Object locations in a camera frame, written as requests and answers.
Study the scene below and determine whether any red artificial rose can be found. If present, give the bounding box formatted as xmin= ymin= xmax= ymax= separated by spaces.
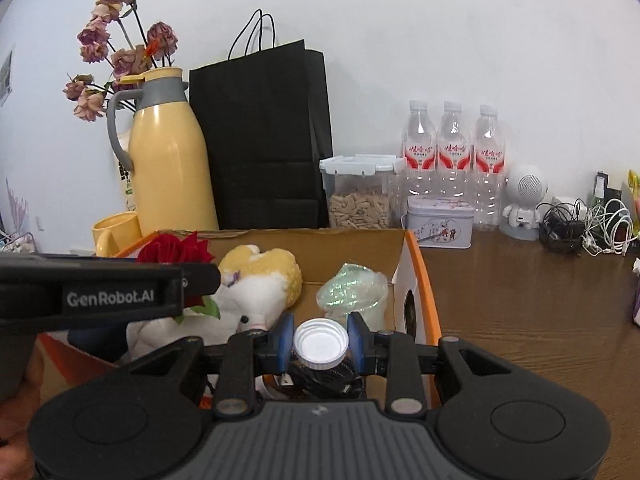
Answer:
xmin=136 ymin=232 xmax=221 ymax=324

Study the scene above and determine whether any yellow white plush toy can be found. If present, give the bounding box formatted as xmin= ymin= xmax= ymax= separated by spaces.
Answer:
xmin=126 ymin=245 xmax=303 ymax=360

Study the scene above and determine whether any iridescent plastic bundle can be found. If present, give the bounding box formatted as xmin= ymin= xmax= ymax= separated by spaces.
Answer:
xmin=316 ymin=263 xmax=388 ymax=332

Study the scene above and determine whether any person's left hand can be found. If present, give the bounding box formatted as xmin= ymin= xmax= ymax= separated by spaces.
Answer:
xmin=0 ymin=347 xmax=44 ymax=480

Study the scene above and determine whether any orange white cardboard box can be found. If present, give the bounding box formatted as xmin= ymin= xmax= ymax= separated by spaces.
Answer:
xmin=37 ymin=229 xmax=442 ymax=403

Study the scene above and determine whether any yellow ceramic mug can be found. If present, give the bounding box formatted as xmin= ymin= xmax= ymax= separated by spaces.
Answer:
xmin=92 ymin=211 xmax=142 ymax=258

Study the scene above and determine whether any yellow thermos jug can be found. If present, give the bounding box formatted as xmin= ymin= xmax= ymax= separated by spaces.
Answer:
xmin=106 ymin=67 xmax=218 ymax=235

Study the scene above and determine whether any white decorated tin box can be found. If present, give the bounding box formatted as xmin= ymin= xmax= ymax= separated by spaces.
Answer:
xmin=401 ymin=195 xmax=475 ymax=249

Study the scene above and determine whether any white robot figurine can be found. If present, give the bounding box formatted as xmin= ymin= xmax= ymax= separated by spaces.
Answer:
xmin=499 ymin=164 xmax=548 ymax=242

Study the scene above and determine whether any black charger adapter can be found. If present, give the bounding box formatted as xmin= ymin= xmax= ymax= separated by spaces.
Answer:
xmin=591 ymin=171 xmax=622 ymax=209

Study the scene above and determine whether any clear seed storage container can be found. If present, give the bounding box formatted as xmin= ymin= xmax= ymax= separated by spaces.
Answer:
xmin=319 ymin=154 xmax=406 ymax=230

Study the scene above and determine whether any middle water bottle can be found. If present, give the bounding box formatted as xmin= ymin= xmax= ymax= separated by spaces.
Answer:
xmin=437 ymin=101 xmax=472 ymax=198

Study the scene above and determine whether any water bottle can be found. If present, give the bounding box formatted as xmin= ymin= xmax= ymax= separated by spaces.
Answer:
xmin=401 ymin=100 xmax=436 ymax=196
xmin=437 ymin=101 xmax=472 ymax=198
xmin=473 ymin=105 xmax=506 ymax=231

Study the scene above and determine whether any dried pink rose bouquet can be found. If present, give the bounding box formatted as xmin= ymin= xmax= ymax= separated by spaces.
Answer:
xmin=63 ymin=0 xmax=178 ymax=122

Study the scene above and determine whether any right water bottle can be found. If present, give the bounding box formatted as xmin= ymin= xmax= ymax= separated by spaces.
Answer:
xmin=473 ymin=105 xmax=506 ymax=231

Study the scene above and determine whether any colourful snack packet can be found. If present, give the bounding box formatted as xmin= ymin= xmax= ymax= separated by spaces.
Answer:
xmin=627 ymin=170 xmax=640 ymax=231

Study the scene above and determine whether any left water bottle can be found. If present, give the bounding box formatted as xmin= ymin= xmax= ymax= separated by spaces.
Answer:
xmin=401 ymin=100 xmax=436 ymax=196

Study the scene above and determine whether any black paper bag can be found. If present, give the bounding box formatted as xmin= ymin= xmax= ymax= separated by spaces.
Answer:
xmin=189 ymin=40 xmax=333 ymax=230

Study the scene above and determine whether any black tangled cable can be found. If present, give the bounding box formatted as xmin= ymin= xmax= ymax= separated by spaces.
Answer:
xmin=537 ymin=198 xmax=589 ymax=256

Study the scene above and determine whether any white tangled cable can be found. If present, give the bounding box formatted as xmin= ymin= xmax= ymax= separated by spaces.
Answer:
xmin=581 ymin=198 xmax=640 ymax=257

